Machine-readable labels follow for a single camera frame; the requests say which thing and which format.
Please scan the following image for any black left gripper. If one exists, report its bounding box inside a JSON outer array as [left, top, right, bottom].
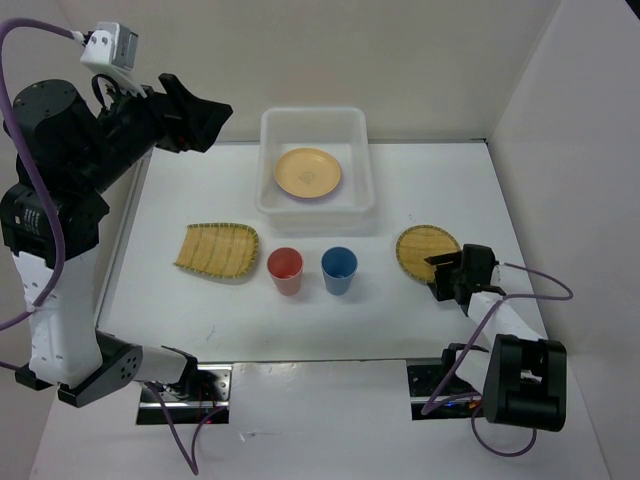
[[75, 65, 234, 193]]

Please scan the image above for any round bamboo tray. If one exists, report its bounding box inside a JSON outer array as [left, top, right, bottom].
[[395, 225, 461, 285]]

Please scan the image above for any yellow plastic plate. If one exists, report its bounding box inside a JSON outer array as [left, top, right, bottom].
[[274, 148, 342, 198]]

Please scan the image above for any purple plastic plate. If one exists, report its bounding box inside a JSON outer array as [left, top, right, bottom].
[[282, 185, 342, 203]]

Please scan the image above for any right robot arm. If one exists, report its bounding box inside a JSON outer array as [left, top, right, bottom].
[[422, 244, 567, 432]]

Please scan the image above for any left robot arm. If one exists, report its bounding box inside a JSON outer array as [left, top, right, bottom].
[[1, 74, 233, 408]]

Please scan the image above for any white plastic bin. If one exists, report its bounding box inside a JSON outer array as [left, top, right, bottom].
[[255, 106, 376, 236]]

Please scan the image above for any blue plastic cup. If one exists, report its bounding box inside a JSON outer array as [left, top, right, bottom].
[[321, 246, 358, 296]]

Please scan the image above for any fan-shaped bamboo tray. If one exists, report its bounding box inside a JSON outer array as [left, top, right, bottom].
[[173, 222, 259, 280]]

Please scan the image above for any red plastic cup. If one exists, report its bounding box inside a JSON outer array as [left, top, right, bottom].
[[267, 247, 304, 296]]

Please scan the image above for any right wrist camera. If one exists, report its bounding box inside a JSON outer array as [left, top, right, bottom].
[[491, 262, 507, 296]]

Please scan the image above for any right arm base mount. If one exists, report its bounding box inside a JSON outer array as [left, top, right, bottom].
[[406, 358, 481, 421]]

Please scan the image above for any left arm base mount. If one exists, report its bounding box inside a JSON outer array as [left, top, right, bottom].
[[136, 363, 233, 426]]

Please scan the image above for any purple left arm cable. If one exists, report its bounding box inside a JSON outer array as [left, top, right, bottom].
[[0, 17, 227, 476]]

